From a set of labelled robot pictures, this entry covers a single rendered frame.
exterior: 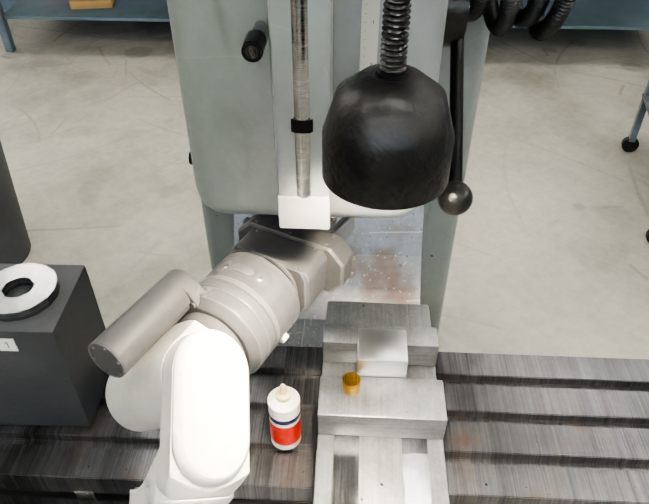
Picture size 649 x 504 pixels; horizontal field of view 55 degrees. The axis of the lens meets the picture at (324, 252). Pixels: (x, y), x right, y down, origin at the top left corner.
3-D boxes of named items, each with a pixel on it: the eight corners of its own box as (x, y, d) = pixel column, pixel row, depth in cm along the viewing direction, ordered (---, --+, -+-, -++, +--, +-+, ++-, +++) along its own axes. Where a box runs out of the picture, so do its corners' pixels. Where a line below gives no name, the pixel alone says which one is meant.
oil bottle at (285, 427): (300, 451, 81) (298, 399, 74) (269, 450, 81) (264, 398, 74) (302, 425, 84) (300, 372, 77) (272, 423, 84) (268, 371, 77)
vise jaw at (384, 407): (443, 440, 74) (448, 420, 72) (317, 434, 75) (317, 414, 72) (439, 399, 79) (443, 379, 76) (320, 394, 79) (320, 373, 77)
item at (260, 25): (263, 63, 40) (262, 41, 39) (241, 62, 40) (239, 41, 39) (273, 28, 45) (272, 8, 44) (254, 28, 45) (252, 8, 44)
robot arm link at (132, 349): (297, 345, 53) (219, 448, 45) (226, 366, 61) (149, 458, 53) (213, 241, 50) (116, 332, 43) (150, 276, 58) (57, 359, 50)
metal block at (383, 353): (404, 393, 78) (408, 361, 74) (356, 391, 79) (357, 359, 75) (402, 360, 82) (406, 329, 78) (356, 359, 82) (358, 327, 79)
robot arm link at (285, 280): (358, 226, 58) (294, 305, 50) (354, 301, 64) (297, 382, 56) (244, 190, 63) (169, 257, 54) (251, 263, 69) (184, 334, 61)
